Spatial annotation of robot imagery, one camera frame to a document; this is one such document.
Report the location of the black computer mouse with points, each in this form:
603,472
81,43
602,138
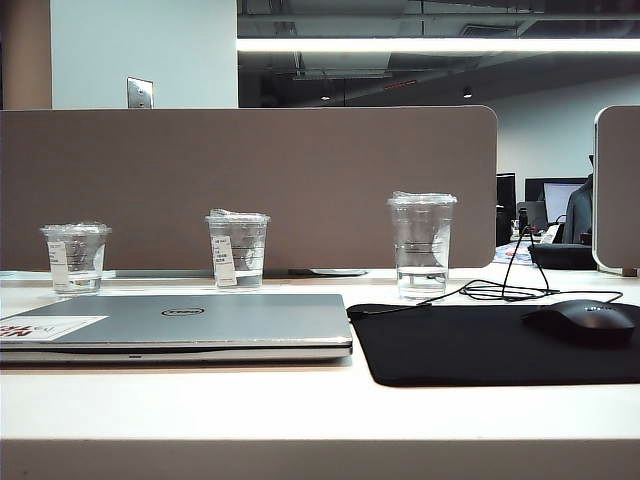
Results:
580,320

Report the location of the tall clear plastic cup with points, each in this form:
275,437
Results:
422,240

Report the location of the metal wall switch plate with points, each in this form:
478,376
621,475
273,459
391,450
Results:
140,92

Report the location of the dark computer monitor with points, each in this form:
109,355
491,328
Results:
505,195

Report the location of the medium clear cup with label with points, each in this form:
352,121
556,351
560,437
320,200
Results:
245,250

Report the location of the wide brown desk divider panel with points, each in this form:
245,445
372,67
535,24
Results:
250,165

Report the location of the grey right divider panel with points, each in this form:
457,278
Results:
620,190

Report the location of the black round pouch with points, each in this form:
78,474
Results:
565,255

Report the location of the blue and red plastic bag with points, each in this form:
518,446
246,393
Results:
512,254

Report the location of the long white ceiling light strip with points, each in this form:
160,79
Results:
425,44

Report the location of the short clear cup with label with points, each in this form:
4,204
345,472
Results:
80,255

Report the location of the red ceiling sign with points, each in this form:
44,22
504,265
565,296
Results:
400,84

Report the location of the silver Dell laptop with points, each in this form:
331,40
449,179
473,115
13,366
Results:
225,325

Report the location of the computer monitor with white screen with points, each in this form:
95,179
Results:
560,200

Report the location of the grey flat divider foot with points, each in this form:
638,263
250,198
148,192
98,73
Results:
330,272

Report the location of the black mouse pad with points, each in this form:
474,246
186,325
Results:
450,350

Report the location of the person in dark grey jacket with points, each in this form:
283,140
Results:
580,215

